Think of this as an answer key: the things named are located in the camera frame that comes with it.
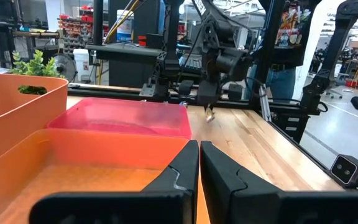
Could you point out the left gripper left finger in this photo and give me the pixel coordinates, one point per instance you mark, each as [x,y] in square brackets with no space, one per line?
[179,180]

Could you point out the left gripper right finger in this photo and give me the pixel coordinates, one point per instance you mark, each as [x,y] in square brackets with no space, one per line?
[225,186]

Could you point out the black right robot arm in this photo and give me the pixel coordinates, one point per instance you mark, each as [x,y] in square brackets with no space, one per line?
[225,34]

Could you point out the silver metal strut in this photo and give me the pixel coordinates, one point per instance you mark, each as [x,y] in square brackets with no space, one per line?
[264,102]

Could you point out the person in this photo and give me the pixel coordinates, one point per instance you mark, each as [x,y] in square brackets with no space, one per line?
[283,81]

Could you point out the black drawer unit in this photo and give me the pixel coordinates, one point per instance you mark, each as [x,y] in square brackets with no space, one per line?
[291,127]

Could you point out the black work table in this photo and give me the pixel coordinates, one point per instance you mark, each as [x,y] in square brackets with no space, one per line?
[129,68]

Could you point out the translucent pink shallow bin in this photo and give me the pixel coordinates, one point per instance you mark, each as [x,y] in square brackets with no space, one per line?
[120,118]

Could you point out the blue white container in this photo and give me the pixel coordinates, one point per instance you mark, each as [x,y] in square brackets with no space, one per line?
[125,29]

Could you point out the translucent orange shallow bin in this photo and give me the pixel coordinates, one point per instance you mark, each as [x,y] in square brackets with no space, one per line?
[73,174]

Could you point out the white bucket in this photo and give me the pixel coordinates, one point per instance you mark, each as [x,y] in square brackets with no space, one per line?
[84,67]

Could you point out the parts shelf with red bins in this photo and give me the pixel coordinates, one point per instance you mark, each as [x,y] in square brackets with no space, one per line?
[76,34]

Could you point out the round metal fan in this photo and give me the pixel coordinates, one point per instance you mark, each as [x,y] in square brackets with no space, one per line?
[65,67]

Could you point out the red bin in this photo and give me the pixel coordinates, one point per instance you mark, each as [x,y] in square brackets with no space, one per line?
[356,84]

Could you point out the small green potted plant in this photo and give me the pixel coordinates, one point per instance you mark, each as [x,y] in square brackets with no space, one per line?
[36,67]

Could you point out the silver corner bracket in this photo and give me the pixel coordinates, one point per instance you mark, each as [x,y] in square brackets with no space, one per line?
[148,91]

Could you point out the black aluminium rig frame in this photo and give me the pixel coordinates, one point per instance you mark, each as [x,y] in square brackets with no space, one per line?
[173,31]

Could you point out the black table-level camera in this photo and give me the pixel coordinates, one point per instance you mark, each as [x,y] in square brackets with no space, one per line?
[348,169]

